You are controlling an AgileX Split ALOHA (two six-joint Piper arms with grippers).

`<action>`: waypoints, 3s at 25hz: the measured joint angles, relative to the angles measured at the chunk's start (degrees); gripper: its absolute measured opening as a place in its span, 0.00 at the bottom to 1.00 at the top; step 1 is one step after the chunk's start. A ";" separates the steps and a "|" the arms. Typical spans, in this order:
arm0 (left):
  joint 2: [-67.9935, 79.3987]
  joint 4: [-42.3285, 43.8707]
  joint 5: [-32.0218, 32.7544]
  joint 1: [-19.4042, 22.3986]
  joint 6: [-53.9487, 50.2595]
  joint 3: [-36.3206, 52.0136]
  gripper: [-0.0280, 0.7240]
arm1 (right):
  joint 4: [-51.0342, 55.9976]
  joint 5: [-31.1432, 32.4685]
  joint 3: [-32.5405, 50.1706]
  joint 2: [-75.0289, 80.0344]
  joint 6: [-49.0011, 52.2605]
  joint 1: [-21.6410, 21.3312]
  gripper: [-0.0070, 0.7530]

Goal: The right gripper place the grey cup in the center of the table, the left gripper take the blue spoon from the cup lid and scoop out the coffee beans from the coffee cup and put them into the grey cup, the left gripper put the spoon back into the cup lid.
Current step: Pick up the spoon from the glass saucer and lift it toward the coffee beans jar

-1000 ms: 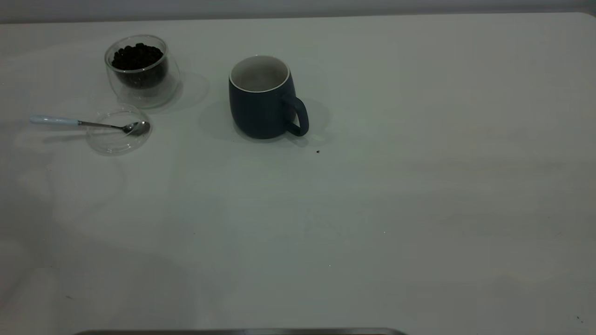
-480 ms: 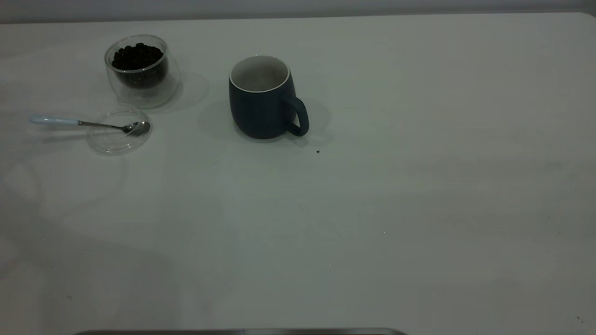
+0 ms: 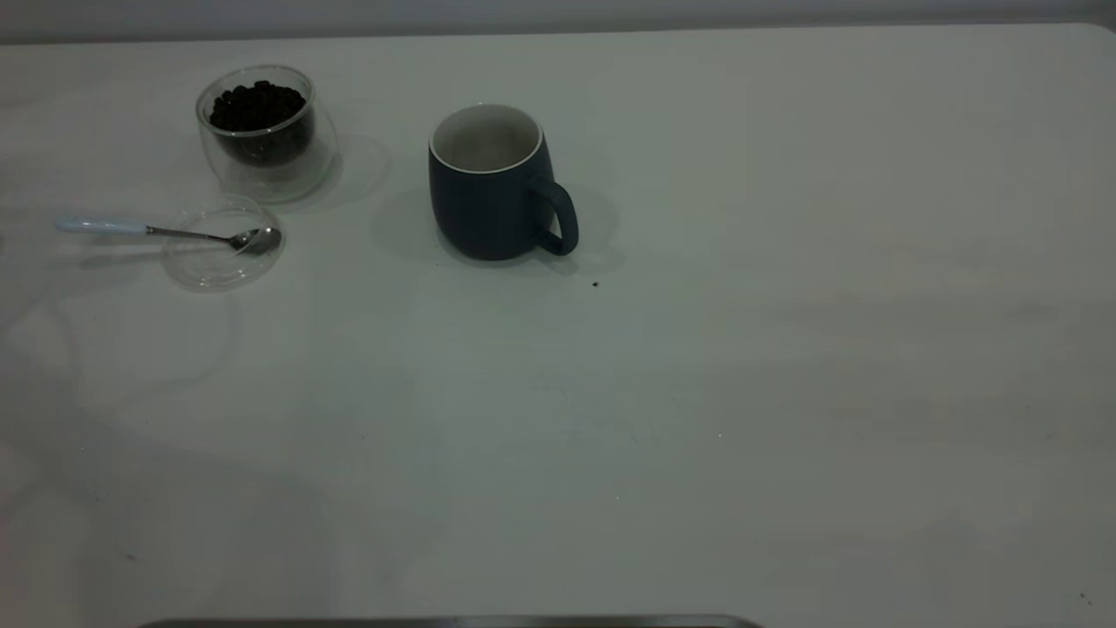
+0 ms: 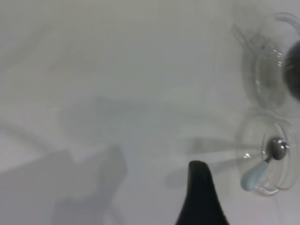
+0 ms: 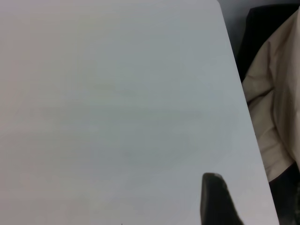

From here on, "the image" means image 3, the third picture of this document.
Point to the dark grey ceramic mug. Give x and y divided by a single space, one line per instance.
479 214

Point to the double-walled clear glass cup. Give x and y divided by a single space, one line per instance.
261 179

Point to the clear glass saucer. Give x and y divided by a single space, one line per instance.
209 266

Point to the dark roasted coffee beans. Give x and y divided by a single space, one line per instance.
259 109

